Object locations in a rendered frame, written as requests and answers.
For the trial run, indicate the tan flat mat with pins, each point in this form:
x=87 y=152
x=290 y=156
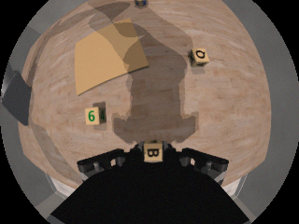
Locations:
x=110 y=52

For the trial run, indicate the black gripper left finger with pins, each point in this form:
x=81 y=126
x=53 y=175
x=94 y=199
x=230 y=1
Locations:
x=102 y=162

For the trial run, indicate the small tan letter block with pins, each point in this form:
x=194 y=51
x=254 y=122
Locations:
x=198 y=57
x=95 y=115
x=141 y=3
x=153 y=150

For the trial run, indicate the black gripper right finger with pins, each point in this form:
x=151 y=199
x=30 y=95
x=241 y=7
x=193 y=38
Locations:
x=211 y=165

